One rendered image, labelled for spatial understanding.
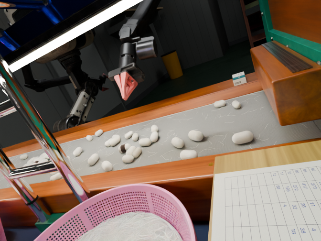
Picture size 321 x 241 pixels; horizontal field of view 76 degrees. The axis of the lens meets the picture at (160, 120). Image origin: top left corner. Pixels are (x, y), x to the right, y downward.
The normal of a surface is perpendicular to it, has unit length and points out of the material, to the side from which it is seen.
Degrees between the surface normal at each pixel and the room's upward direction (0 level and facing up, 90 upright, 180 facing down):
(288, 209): 0
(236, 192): 0
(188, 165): 0
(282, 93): 90
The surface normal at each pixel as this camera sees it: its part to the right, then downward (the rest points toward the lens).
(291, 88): -0.28, 0.44
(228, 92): -0.46, -0.30
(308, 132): -0.37, -0.87
